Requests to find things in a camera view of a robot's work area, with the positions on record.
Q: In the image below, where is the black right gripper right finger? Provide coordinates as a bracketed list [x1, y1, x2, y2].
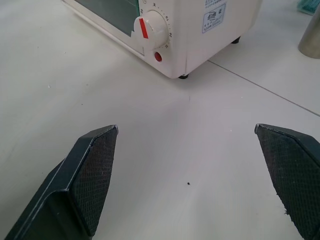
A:
[254, 123, 320, 240]

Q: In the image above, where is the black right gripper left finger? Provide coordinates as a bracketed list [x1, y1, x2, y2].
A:
[4, 124, 119, 240]

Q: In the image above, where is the white mini toaster oven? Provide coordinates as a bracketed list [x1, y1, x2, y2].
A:
[61, 0, 263, 80]

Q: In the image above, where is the silver metal cylinder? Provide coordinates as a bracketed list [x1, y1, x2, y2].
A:
[297, 15, 320, 59]

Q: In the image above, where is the teal bristle brush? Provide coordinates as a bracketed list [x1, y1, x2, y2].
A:
[294, 0, 320, 16]

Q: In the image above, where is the white timer knob red mark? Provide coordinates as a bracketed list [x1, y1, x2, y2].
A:
[133, 9, 169, 50]

